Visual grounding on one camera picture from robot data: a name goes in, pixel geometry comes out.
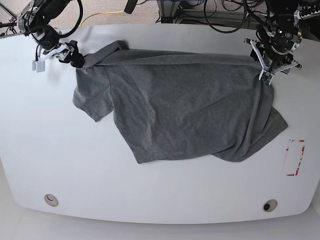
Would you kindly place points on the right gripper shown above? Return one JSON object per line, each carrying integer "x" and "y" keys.
{"x": 62, "y": 52}

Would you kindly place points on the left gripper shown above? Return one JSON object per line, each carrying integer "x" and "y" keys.
{"x": 275, "y": 52}

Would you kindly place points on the grey T-shirt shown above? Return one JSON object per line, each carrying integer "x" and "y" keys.
{"x": 170, "y": 105}

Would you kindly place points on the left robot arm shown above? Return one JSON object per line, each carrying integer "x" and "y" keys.
{"x": 283, "y": 15}

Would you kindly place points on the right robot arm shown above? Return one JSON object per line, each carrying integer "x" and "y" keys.
{"x": 34, "y": 21}

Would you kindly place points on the white power strip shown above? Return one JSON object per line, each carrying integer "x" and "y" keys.
{"x": 309, "y": 11}

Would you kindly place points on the red tape rectangle marking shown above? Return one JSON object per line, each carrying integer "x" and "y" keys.
{"x": 293, "y": 157}

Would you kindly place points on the left table grommet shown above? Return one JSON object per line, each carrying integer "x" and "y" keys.
{"x": 51, "y": 200}

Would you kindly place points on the table grommet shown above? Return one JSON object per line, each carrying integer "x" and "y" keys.
{"x": 51, "y": 200}
{"x": 270, "y": 205}

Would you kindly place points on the right table grommet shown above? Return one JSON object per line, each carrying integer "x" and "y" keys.
{"x": 270, "y": 205}

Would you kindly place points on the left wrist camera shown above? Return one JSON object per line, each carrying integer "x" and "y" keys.
{"x": 266, "y": 77}

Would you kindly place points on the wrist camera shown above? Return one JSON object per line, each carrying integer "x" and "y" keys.
{"x": 38, "y": 66}
{"x": 266, "y": 77}

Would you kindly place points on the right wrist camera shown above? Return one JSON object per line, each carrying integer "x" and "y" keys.
{"x": 38, "y": 66}

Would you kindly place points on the aluminium table leg frame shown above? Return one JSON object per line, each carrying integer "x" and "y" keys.
{"x": 167, "y": 10}

